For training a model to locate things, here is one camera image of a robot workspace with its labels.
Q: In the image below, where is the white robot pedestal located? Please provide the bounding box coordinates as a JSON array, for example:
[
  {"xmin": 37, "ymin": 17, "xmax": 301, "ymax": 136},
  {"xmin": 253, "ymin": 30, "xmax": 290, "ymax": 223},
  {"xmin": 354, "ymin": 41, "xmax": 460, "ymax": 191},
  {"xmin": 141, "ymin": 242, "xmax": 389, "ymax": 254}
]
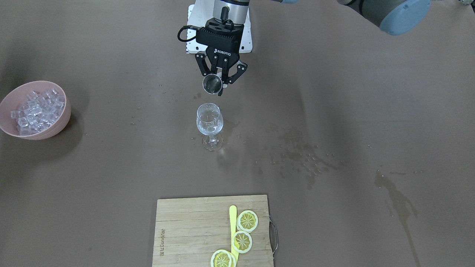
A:
[{"xmin": 186, "ymin": 0, "xmax": 253, "ymax": 54}]

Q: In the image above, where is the lemon slice far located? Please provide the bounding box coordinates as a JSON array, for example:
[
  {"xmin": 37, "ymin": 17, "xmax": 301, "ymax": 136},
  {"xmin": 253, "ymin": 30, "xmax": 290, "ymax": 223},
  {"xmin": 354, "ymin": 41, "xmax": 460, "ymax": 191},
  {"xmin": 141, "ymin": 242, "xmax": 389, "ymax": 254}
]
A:
[{"xmin": 209, "ymin": 250, "xmax": 236, "ymax": 267}]

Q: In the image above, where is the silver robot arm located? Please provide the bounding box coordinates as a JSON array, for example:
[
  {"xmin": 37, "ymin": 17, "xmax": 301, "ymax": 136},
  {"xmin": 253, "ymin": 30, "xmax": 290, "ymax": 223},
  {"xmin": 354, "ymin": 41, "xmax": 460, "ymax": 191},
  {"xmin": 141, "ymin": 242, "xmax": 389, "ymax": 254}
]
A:
[{"xmin": 177, "ymin": 0, "xmax": 432, "ymax": 96}]

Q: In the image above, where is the pink bowl of ice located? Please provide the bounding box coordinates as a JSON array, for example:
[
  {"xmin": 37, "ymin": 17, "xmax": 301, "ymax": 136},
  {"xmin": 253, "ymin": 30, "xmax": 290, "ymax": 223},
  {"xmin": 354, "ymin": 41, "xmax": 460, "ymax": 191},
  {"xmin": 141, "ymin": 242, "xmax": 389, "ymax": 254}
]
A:
[{"xmin": 0, "ymin": 80, "xmax": 71, "ymax": 140}]

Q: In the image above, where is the clear wine glass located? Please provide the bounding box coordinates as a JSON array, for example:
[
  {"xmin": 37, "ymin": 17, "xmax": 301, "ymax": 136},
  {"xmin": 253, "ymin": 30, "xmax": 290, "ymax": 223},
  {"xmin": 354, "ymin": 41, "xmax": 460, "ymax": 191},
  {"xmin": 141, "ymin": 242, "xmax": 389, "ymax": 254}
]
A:
[{"xmin": 196, "ymin": 103, "xmax": 224, "ymax": 151}]

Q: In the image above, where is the lemon slice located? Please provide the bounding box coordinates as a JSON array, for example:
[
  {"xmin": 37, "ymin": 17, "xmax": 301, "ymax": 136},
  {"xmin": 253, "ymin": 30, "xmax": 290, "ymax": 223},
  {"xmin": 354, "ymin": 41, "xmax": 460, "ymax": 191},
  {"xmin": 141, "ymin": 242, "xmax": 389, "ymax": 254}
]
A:
[
  {"xmin": 231, "ymin": 230, "xmax": 253, "ymax": 254},
  {"xmin": 236, "ymin": 210, "xmax": 259, "ymax": 233},
  {"xmin": 209, "ymin": 250, "xmax": 236, "ymax": 267}
]

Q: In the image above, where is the bamboo cutting board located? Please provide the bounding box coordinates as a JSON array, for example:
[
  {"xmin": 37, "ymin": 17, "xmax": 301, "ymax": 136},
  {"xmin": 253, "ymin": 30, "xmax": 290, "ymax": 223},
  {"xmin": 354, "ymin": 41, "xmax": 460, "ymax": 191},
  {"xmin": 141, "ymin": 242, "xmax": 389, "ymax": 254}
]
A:
[{"xmin": 152, "ymin": 195, "xmax": 275, "ymax": 267}]

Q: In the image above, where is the lemon slice middle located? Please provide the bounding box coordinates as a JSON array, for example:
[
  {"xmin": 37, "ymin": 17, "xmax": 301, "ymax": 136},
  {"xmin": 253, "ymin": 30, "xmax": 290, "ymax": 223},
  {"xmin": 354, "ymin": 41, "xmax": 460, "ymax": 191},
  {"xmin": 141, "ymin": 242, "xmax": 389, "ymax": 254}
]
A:
[{"xmin": 231, "ymin": 230, "xmax": 253, "ymax": 254}]

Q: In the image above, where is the steel jigger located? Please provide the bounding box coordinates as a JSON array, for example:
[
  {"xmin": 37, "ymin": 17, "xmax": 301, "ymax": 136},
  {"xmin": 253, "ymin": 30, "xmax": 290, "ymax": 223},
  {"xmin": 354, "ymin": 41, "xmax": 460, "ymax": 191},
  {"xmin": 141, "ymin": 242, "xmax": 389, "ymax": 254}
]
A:
[{"xmin": 202, "ymin": 74, "xmax": 223, "ymax": 95}]

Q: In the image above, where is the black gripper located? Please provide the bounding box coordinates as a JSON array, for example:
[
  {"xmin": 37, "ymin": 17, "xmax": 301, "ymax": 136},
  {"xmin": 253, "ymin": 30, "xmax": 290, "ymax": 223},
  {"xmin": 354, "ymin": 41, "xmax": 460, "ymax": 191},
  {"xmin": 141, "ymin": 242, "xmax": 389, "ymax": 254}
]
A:
[{"xmin": 195, "ymin": 18, "xmax": 248, "ymax": 96}]

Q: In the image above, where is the lemon slice near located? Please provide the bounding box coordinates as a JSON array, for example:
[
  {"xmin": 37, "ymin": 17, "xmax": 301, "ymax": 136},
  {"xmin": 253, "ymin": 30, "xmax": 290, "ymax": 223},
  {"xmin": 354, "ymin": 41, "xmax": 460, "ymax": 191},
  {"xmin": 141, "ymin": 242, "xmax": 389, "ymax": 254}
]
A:
[{"xmin": 236, "ymin": 210, "xmax": 259, "ymax": 233}]

